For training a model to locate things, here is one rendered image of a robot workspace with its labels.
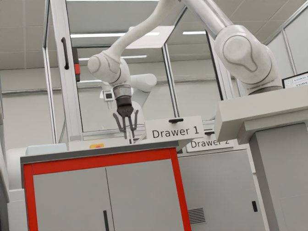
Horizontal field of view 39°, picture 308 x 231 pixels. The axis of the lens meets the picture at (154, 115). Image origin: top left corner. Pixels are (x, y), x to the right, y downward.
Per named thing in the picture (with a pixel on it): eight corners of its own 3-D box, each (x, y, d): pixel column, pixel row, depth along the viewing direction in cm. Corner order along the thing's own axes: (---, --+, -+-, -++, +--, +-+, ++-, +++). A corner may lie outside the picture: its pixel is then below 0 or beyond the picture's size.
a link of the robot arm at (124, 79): (118, 93, 224) (103, 87, 213) (113, 65, 229) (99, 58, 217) (135, 87, 220) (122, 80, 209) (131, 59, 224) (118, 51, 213)
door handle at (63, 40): (70, 65, 236) (66, 34, 241) (65, 66, 235) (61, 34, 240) (69, 69, 240) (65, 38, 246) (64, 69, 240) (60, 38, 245)
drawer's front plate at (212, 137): (234, 146, 251) (230, 128, 254) (187, 151, 242) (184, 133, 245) (233, 147, 252) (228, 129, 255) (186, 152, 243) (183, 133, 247)
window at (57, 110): (68, 118, 236) (52, -20, 259) (67, 118, 236) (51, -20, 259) (57, 154, 315) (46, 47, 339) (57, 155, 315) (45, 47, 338)
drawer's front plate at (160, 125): (205, 136, 212) (200, 115, 215) (148, 142, 203) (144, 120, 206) (204, 137, 214) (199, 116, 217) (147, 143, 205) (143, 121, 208)
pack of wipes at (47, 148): (63, 158, 178) (62, 148, 179) (68, 153, 169) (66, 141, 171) (25, 162, 172) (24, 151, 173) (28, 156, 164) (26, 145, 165)
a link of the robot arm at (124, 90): (112, 92, 221) (114, 103, 220) (112, 86, 213) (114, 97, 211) (130, 90, 223) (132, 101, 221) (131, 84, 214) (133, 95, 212)
